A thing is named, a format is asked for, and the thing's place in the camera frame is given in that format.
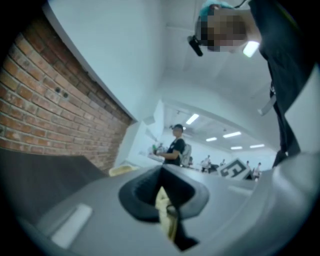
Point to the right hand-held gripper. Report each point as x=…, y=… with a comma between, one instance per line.
x=233, y=170

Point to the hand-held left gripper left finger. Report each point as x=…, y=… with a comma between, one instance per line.
x=100, y=212

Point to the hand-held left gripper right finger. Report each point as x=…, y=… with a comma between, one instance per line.
x=220, y=212

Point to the cream yellow clothes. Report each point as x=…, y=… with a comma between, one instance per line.
x=165, y=215

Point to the long ceiling light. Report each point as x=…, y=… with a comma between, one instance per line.
x=236, y=148
x=232, y=135
x=257, y=146
x=192, y=119
x=211, y=139
x=251, y=48

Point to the person's black shirt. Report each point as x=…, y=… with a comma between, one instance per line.
x=285, y=62

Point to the person's head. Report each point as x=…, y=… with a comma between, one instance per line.
x=225, y=30

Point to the teal headband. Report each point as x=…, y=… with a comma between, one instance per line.
x=212, y=6

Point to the black head-mounted camera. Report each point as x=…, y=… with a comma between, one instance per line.
x=195, y=46

